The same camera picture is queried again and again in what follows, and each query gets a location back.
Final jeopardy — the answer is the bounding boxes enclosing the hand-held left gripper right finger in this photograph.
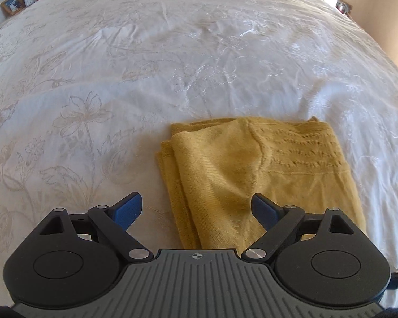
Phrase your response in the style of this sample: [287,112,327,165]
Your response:
[241,193,355,262]

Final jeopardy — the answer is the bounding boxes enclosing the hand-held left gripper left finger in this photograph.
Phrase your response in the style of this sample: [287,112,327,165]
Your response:
[39,192,154,263]

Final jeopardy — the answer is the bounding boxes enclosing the mustard yellow knit sweater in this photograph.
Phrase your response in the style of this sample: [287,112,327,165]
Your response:
[156,116,367,250]

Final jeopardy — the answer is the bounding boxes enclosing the white embroidered floral bedspread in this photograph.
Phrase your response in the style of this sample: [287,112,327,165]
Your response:
[0,0,398,308]

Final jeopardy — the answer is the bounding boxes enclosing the wooden picture frame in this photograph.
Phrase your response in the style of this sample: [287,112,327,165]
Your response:
[0,0,26,17]

